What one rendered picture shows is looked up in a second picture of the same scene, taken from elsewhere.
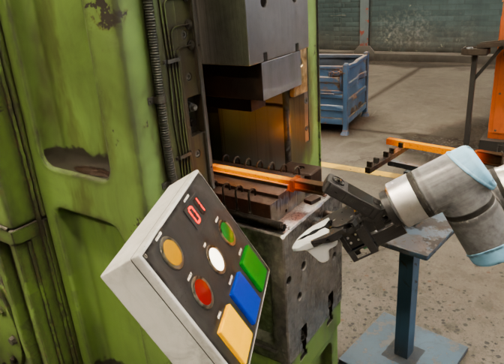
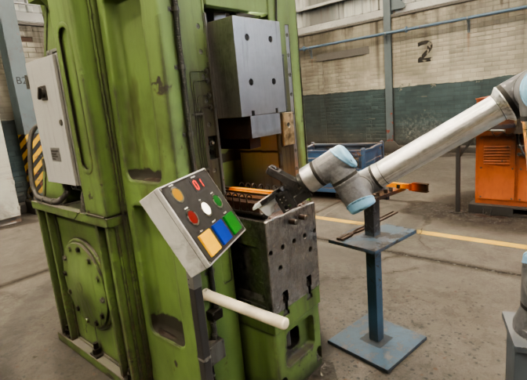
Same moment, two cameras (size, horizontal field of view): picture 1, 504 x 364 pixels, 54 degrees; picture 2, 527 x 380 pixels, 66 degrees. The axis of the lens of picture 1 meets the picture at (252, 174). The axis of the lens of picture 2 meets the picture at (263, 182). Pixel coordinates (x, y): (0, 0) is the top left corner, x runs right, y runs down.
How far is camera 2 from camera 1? 0.58 m
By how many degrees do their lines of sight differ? 12
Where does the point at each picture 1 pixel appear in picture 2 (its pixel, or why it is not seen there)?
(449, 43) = not seen: hidden behind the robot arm
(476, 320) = (437, 321)
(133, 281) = (154, 203)
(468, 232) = (342, 191)
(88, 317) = (149, 282)
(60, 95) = (139, 138)
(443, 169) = (325, 156)
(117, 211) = not seen: hidden behind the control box
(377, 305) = (364, 309)
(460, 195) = (334, 169)
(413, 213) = (310, 181)
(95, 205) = not seen: hidden behind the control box
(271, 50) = (257, 110)
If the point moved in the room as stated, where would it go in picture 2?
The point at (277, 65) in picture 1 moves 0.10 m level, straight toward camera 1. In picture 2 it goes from (262, 119) to (257, 121)
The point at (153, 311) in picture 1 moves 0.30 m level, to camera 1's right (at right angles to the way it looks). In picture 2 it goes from (164, 220) to (263, 214)
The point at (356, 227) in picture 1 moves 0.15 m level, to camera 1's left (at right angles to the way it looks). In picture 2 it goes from (283, 192) to (238, 194)
